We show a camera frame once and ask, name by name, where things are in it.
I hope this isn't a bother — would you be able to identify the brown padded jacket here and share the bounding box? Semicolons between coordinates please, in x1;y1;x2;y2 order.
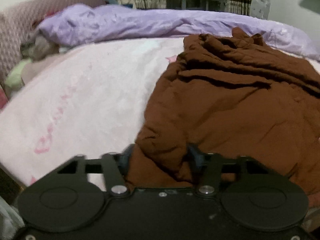
125;28;319;207

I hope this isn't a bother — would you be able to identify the pile of clothes by headboard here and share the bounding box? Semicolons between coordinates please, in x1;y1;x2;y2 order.
3;30;60;99

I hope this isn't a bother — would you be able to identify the pink bed sheet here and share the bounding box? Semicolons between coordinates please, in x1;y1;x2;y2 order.
1;38;185;185

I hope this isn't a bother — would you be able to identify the purple duvet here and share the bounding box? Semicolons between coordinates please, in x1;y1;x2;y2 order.
37;4;319;61

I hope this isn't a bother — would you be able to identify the mauve quilted headboard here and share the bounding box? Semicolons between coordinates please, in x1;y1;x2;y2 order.
1;0;106;84

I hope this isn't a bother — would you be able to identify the covered standing fan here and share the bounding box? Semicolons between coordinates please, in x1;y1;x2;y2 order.
249;0;271;20

